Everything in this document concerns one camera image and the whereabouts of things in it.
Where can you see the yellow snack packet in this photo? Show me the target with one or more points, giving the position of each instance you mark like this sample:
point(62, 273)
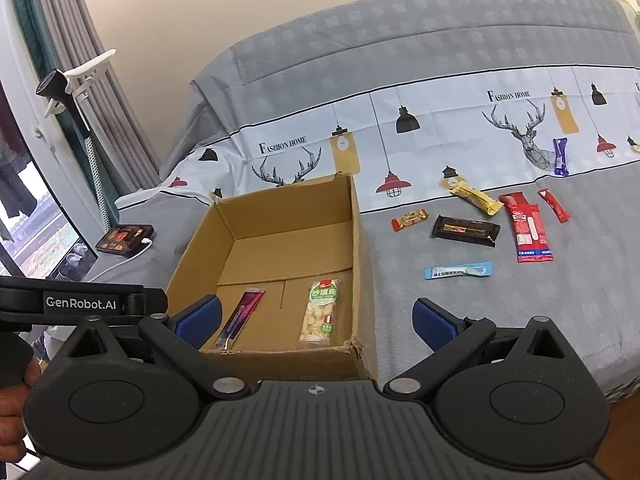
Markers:
point(475, 198)

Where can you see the cardboard box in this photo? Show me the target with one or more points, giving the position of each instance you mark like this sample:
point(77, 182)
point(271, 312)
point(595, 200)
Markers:
point(280, 240)

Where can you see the light blue snack packet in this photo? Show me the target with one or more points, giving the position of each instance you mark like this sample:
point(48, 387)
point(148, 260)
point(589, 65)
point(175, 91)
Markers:
point(457, 270)

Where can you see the white window frame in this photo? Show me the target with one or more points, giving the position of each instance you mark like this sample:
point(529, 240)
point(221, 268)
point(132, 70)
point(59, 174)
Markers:
point(20, 85)

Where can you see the large red wafer packet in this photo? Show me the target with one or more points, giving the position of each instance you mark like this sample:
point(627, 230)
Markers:
point(532, 240)

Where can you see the small orange snack bar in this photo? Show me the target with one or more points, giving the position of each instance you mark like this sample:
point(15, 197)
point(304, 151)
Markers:
point(411, 220)

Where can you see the dark hanging clothes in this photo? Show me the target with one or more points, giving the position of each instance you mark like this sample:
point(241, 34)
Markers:
point(17, 185)

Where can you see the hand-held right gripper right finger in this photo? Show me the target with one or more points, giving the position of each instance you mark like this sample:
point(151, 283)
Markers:
point(434, 322)

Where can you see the clear peanut snack packet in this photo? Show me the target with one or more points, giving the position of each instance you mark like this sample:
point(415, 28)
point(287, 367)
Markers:
point(320, 320)

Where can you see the grey curtain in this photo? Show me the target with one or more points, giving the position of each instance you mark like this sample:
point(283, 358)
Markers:
point(107, 25)

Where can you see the thin red snack stick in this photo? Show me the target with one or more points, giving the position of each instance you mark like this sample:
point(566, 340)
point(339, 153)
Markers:
point(553, 205)

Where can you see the person's left hand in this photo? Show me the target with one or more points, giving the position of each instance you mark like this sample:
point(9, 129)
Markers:
point(12, 425)

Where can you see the purple snack packet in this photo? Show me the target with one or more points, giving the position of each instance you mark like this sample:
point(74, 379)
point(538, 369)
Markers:
point(561, 156)

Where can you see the pink snack stick packet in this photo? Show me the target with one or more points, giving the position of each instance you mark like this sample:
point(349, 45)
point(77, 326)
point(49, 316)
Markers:
point(241, 316)

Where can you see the dark brown chocolate bar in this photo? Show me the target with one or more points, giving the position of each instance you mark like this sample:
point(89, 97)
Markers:
point(465, 230)

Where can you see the green curtain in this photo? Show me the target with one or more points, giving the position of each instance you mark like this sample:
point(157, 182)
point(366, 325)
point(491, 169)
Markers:
point(85, 160)

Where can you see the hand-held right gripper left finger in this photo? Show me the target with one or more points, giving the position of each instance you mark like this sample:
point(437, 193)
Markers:
point(197, 320)

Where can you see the small red wafer packet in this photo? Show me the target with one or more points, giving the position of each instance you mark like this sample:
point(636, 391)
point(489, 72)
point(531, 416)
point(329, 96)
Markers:
point(512, 201)

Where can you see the grey printed bed sheet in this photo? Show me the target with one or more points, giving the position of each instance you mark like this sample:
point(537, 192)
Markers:
point(450, 60)

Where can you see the black smartphone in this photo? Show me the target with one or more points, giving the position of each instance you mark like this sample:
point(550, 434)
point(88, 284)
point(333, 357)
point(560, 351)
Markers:
point(122, 239)

